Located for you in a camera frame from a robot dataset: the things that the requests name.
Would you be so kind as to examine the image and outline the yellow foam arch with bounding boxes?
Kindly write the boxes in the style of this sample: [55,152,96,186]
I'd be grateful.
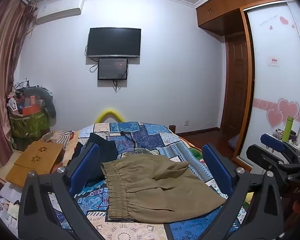
[94,109,126,123]

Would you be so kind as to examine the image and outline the striped cloth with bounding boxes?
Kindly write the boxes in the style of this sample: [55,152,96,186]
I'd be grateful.
[38,130,75,153]

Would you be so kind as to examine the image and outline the purple bag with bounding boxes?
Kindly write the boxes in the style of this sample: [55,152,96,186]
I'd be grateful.
[227,133,241,151]

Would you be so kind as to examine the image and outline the khaki pants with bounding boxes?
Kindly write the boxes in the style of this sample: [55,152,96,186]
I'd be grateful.
[101,154,227,223]

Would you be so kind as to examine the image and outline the black wall television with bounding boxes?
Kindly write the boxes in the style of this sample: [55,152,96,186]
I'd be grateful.
[86,27,142,58]

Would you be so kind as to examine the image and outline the green fabric basket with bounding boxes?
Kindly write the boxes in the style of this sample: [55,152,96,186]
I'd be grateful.
[9,99,50,138]

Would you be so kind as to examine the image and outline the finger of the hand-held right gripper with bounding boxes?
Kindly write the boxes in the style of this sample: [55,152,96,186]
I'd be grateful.
[246,144,294,174]
[261,133,300,167]

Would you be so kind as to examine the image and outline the wooden lap desk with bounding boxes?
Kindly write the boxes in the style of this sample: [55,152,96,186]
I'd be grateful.
[5,141,65,188]

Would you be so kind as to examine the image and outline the blue patchwork blanket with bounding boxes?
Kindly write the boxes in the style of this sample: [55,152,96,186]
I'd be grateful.
[51,121,248,240]

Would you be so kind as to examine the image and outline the dark navy garment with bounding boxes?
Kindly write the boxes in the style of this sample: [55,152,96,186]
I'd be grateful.
[74,133,118,182]

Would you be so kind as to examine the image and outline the striped pink curtain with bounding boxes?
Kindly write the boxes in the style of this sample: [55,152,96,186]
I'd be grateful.
[0,0,38,160]

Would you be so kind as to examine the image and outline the green bottle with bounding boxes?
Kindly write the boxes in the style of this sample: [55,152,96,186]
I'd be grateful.
[282,116,294,142]

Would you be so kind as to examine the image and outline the white heart-print wardrobe door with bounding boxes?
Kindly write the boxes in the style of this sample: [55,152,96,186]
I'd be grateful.
[239,1,300,168]

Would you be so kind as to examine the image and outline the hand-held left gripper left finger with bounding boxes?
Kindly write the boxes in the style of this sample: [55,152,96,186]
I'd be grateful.
[18,142,108,240]

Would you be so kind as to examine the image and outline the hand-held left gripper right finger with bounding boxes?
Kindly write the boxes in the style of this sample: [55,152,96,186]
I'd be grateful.
[165,143,284,240]

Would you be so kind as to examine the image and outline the small black wall monitor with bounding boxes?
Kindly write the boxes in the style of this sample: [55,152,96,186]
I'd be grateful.
[98,58,128,80]

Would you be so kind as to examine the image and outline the grey plush toy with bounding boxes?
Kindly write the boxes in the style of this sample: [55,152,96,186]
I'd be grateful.
[22,86,57,118]

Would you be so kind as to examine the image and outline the pile of papers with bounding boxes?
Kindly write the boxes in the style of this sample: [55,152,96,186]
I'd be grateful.
[0,180,24,233]

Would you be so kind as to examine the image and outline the orange box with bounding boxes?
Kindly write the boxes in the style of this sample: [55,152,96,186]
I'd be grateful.
[19,104,42,116]

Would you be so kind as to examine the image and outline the white air conditioner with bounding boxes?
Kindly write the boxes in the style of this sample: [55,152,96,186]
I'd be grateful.
[36,0,84,25]

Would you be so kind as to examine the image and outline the wooden overhead cabinet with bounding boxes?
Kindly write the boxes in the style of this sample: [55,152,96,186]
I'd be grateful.
[196,0,294,30]

